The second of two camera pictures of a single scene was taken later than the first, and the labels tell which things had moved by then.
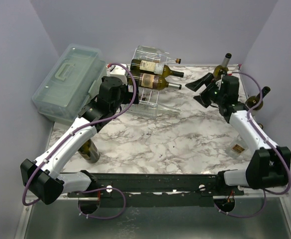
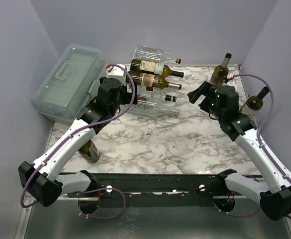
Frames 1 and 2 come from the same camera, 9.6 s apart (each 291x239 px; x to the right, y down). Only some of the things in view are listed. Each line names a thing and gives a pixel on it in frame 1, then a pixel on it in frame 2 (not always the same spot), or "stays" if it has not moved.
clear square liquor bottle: (239, 146) to (153, 97)
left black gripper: (129, 94) stays
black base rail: (155, 190) stays
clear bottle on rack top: (142, 52) stays
